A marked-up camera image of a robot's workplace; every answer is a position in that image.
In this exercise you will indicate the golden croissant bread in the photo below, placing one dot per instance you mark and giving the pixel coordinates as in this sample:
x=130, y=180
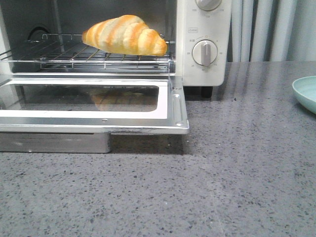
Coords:
x=127, y=34

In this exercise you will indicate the glass oven door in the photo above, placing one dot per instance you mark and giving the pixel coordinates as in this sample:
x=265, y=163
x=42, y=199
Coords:
x=63, y=113

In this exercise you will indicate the light green plate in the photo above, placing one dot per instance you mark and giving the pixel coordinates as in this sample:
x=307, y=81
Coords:
x=305, y=92

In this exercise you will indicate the grey pleated curtain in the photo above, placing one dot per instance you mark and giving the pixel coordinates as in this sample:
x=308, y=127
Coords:
x=272, y=30

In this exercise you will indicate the lower timer knob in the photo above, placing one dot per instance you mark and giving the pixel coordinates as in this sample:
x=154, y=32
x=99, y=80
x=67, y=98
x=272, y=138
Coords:
x=204, y=52

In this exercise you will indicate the white Toshiba toaster oven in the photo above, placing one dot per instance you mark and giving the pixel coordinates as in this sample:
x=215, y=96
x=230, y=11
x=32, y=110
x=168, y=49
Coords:
x=181, y=23

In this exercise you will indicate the upper temperature knob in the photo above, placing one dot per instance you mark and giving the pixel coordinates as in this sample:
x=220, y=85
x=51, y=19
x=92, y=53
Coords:
x=208, y=5

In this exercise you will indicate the metal oven wire rack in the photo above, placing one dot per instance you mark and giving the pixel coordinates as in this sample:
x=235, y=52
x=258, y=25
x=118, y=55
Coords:
x=67, y=53

